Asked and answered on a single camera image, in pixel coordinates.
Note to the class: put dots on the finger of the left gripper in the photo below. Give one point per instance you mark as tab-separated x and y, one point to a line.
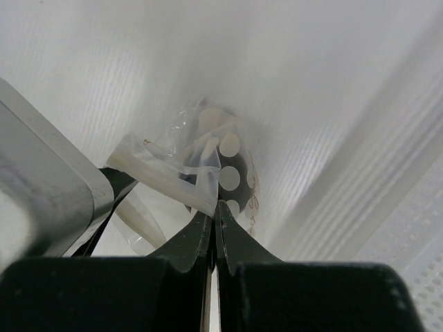
122	184

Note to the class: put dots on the translucent white plastic bin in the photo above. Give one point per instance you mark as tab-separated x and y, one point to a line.
379	197

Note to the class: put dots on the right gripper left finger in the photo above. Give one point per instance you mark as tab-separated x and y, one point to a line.
165	291

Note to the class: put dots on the black fake food piece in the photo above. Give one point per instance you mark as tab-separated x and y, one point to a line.
237	179

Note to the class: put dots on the clear zip top bag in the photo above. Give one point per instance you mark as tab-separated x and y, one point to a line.
160	167

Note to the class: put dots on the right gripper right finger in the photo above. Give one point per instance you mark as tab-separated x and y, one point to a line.
259	292

